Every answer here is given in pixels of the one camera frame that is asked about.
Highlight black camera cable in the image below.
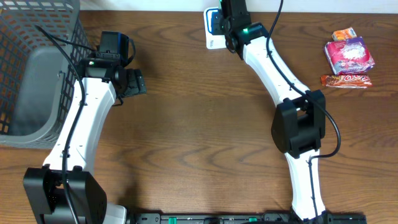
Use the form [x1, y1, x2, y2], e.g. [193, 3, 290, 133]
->
[266, 0, 342, 224]
[34, 24, 97, 224]

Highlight grey plastic mesh basket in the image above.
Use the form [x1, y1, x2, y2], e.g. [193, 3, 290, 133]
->
[1, 0, 90, 149]

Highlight orange tissue pack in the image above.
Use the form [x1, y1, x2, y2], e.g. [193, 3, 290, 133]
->
[331, 27, 357, 41]

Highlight pink purple snack bag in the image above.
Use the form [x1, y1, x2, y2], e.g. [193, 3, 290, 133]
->
[324, 37, 375, 75]

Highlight white barcode scanner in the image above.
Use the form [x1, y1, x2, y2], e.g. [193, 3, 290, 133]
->
[203, 7, 226, 50]

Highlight black right camera cable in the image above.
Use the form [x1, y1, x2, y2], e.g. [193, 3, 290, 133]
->
[266, 0, 342, 224]

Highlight black left camera cable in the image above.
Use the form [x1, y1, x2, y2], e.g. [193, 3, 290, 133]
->
[34, 24, 97, 224]

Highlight red brown snack packet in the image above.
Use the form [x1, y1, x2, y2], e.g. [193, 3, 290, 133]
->
[320, 75, 373, 88]

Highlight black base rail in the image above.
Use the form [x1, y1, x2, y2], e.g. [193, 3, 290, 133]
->
[126, 213, 367, 224]

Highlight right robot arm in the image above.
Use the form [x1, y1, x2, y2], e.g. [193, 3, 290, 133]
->
[203, 1, 327, 223]

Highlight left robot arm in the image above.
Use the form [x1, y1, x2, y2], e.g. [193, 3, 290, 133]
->
[23, 31, 147, 223]

